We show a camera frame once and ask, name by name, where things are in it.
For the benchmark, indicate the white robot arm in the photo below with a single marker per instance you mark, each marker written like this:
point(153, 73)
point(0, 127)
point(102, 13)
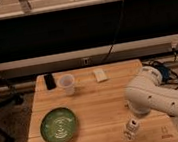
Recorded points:
point(144, 92)

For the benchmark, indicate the small white bottle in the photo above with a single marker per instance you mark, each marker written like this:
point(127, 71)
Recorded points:
point(131, 129)

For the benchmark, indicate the white rectangular block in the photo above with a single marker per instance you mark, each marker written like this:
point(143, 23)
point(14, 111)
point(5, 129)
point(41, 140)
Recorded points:
point(100, 75)

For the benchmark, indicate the translucent plastic cup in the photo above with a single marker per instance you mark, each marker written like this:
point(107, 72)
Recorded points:
point(66, 82)

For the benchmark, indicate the black smartphone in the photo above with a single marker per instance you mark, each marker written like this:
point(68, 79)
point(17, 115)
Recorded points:
point(49, 81)

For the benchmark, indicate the green ceramic plate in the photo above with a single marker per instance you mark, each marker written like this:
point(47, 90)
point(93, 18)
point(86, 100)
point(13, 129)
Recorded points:
point(59, 125)

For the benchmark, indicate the white wall outlet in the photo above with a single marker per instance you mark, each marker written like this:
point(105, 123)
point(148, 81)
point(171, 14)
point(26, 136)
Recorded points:
point(86, 61)

